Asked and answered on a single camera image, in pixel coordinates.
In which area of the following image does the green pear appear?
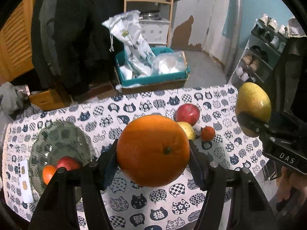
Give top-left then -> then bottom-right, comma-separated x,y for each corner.
235,82 -> 272,138

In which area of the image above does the large orange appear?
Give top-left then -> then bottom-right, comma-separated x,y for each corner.
116,115 -> 190,187
42,165 -> 57,185

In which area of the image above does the small tangerine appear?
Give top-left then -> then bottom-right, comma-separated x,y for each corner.
200,126 -> 215,142

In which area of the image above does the red apple back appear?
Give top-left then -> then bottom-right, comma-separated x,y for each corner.
56,156 -> 81,171

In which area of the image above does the red apple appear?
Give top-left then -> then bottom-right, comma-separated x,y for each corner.
175,103 -> 200,126
56,156 -> 81,171

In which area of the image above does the yellow pear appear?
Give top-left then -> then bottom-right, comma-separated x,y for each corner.
178,122 -> 196,141

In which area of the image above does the red apple front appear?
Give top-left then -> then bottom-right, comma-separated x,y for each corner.
175,103 -> 200,126

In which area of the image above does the large orange front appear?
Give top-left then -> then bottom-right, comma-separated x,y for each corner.
116,115 -> 190,187

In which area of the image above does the person's right hand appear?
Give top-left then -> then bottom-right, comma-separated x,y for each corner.
276,167 -> 306,204

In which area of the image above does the white card on table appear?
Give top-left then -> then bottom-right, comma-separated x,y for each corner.
19,160 -> 34,204

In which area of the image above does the cat pattern tablecloth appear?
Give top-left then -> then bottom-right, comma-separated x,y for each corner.
2,83 -> 269,230

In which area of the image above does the green glass bowl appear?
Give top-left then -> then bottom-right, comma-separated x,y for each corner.
28,121 -> 92,196

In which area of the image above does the grey shoe rack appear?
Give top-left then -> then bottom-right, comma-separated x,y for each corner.
228,14 -> 288,88

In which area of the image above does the clear plastic bag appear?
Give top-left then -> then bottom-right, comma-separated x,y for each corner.
152,51 -> 187,75

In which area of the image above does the wooden drawer box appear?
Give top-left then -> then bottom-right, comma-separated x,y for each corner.
29,89 -> 72,111

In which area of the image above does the pile of grey clothes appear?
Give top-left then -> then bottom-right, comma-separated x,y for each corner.
1,82 -> 43,124

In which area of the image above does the white rice bag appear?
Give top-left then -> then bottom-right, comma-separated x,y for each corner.
102,10 -> 155,76

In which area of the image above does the white patterned storage box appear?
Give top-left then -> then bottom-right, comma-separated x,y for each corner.
139,19 -> 170,45

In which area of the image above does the teal storage box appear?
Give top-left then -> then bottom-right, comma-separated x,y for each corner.
116,47 -> 190,87

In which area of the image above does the steel steamer pot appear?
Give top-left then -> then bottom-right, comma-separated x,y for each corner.
139,11 -> 161,20

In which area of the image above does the wooden louvered wardrobe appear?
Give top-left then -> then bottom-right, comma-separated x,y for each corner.
1,0 -> 35,83

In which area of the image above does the wooden shelf rack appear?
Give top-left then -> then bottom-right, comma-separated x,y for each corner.
124,0 -> 174,47

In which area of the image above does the black hanging jacket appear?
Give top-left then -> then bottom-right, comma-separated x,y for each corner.
31,0 -> 124,97

